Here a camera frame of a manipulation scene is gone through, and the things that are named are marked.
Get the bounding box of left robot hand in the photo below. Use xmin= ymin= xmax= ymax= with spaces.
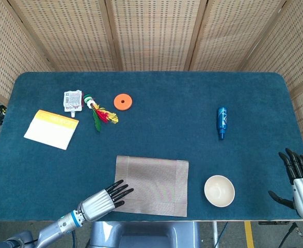
xmin=77 ymin=179 xmax=134 ymax=223

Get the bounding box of brown woven placemat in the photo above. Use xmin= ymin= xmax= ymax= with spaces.
xmin=114 ymin=155 xmax=189 ymax=218

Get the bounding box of cream bowl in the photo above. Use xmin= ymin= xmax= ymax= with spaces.
xmin=204 ymin=175 xmax=236 ymax=208

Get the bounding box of grey-blue robot torso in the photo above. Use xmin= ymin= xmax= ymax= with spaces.
xmin=88 ymin=221 xmax=201 ymax=248

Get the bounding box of yellow and white book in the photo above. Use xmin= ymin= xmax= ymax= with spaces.
xmin=23 ymin=109 xmax=79 ymax=150

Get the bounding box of colourful feather shuttlecock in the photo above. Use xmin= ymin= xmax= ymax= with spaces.
xmin=83 ymin=94 xmax=119 ymax=132

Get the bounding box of white table leg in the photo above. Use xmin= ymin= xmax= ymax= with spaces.
xmin=212 ymin=221 xmax=219 ymax=248

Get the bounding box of blue carpet table cover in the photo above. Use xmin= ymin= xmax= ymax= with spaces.
xmin=0 ymin=71 xmax=303 ymax=222

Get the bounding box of orange disc with hole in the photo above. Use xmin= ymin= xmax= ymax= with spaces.
xmin=113 ymin=94 xmax=133 ymax=112

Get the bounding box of white spout pouch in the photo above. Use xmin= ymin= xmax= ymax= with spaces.
xmin=63 ymin=89 xmax=84 ymax=118

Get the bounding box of blue spray bottle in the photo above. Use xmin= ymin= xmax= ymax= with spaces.
xmin=217 ymin=106 xmax=228 ymax=141

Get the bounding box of woven folding screen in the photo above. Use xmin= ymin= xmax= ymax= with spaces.
xmin=0 ymin=0 xmax=303 ymax=171

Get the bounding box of blue cable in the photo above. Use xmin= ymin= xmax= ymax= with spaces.
xmin=214 ymin=221 xmax=229 ymax=248

